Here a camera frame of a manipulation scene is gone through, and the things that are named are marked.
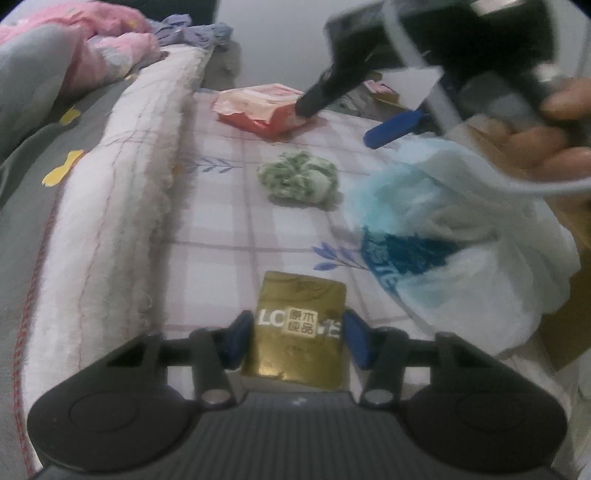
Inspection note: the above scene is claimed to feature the pink tissue packet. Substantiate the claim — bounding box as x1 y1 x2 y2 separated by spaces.
212 83 319 139

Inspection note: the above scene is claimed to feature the pink quilt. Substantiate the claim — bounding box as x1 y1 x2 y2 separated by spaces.
0 0 162 86

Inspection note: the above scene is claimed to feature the white plastic bag blue print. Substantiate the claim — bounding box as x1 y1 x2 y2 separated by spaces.
346 138 583 356

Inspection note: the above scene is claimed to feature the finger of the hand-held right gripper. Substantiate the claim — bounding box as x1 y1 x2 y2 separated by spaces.
294 64 384 117
364 109 433 150

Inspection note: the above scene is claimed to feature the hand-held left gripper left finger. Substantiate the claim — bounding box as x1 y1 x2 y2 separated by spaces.
104 310 254 407

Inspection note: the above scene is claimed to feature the grey nightstand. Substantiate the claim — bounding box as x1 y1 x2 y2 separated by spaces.
203 41 243 90

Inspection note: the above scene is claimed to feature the purple cloth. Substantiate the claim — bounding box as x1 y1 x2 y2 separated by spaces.
150 14 234 49

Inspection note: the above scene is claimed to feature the person's right hand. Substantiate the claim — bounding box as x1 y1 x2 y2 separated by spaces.
502 76 591 182

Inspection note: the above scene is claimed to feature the grey quilt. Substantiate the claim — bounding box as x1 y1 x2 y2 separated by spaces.
0 23 139 480

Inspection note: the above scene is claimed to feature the green white scrunchie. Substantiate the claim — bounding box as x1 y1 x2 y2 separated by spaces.
256 150 340 206

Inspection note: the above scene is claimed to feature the white fuzzy blanket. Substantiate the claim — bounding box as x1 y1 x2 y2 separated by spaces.
21 46 215 472

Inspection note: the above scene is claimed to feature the gold tissue packet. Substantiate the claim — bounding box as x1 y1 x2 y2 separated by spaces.
240 271 347 391

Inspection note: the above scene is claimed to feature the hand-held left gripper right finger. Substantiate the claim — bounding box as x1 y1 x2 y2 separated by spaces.
344 308 498 408

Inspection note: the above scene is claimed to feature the large cardboard box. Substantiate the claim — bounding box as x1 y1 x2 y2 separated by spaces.
536 194 591 370

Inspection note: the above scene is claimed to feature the black headboard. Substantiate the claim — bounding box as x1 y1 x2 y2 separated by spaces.
139 0 218 28

